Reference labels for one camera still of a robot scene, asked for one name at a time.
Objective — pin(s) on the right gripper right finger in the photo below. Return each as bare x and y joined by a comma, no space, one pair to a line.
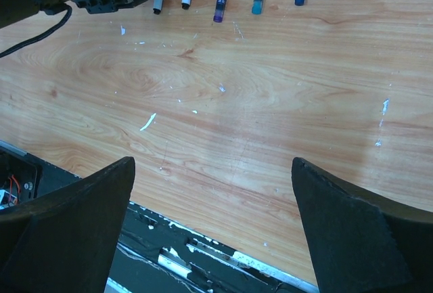
360,241

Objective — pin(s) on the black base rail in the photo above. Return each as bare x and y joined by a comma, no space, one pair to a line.
154,253

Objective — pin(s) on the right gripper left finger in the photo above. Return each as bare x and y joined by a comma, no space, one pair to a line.
65,241

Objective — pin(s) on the white pen black end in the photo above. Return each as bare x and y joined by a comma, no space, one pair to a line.
157,6

